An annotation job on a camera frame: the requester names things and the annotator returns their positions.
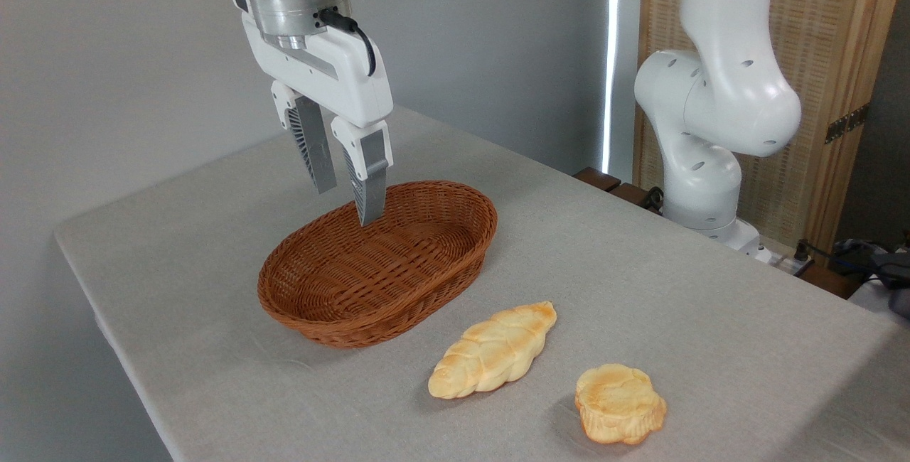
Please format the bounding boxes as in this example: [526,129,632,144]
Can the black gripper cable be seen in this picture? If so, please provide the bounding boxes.
[318,9,377,77]

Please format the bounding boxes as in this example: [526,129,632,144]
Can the brown oval wicker basket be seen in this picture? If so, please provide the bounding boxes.
[257,180,498,349]

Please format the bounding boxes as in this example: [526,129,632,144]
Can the dark brown wooden block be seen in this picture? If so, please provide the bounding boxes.
[573,167,622,193]
[610,182,663,215]

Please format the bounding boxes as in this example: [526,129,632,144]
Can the dark bundle of equipment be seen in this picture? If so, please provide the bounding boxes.
[828,233,910,319]

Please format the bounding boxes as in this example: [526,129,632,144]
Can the grey tablecloth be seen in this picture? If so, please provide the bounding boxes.
[53,100,910,462]

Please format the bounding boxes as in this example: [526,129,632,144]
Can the black plug with cable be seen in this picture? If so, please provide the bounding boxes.
[791,238,854,267]

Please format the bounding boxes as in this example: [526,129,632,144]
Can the long braided bread loaf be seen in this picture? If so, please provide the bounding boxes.
[428,301,558,400]

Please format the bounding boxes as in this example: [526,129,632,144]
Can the round golden bread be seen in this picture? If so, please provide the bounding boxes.
[574,364,668,446]

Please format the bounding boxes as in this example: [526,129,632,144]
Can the dark metal screen hinge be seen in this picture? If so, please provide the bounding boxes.
[825,103,869,144]

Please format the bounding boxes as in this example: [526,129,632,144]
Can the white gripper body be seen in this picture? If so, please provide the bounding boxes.
[240,13,394,129]

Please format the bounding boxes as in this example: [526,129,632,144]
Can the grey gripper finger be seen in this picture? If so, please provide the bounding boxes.
[271,80,338,194]
[331,117,393,227]

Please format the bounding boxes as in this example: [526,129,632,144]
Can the white power strip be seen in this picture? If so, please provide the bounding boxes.
[754,245,813,276]

